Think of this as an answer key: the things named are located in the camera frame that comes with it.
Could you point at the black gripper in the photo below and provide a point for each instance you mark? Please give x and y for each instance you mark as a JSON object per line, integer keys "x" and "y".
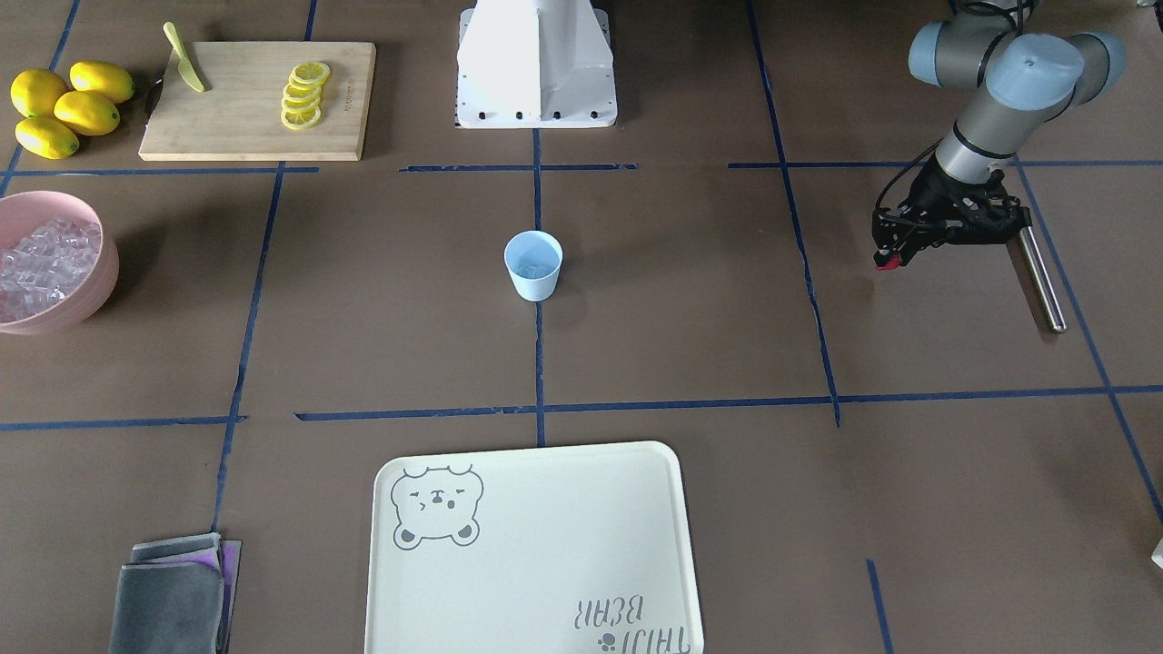
{"x": 929, "y": 197}

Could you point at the red strawberry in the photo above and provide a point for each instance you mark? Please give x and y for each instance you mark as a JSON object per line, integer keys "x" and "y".
{"x": 886, "y": 264}

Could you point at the steel muddler black handle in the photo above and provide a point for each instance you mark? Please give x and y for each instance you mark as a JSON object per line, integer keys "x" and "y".
{"x": 1040, "y": 280}

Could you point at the clear ice cube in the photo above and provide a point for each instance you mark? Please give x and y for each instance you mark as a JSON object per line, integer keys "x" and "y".
{"x": 530, "y": 268}

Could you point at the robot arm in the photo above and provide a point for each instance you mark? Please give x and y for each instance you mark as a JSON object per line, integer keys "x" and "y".
{"x": 1019, "y": 80}

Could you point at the light blue plastic cup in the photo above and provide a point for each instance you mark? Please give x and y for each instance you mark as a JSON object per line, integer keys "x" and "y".
{"x": 533, "y": 244}

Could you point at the clear ice cubes pile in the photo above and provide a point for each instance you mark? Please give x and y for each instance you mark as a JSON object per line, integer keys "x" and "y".
{"x": 47, "y": 265}

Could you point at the cream bear serving tray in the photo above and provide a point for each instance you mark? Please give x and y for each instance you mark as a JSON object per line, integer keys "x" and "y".
{"x": 570, "y": 549}

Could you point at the lemon slices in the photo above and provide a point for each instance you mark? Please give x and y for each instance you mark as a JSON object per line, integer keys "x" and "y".
{"x": 301, "y": 103}

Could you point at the wooden cutting board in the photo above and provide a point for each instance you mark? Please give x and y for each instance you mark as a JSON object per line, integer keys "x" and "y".
{"x": 237, "y": 116}

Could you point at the folded grey cloth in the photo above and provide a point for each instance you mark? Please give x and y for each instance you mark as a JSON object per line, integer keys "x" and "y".
{"x": 177, "y": 596}

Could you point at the pink bowl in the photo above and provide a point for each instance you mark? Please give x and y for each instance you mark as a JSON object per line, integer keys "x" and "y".
{"x": 22, "y": 212}

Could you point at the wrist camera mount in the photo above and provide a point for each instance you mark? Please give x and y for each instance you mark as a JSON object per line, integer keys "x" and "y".
{"x": 997, "y": 218}

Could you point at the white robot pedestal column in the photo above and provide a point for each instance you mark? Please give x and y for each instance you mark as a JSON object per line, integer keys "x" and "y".
{"x": 510, "y": 46}

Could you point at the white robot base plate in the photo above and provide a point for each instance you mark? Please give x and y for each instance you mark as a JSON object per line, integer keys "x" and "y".
{"x": 587, "y": 101}

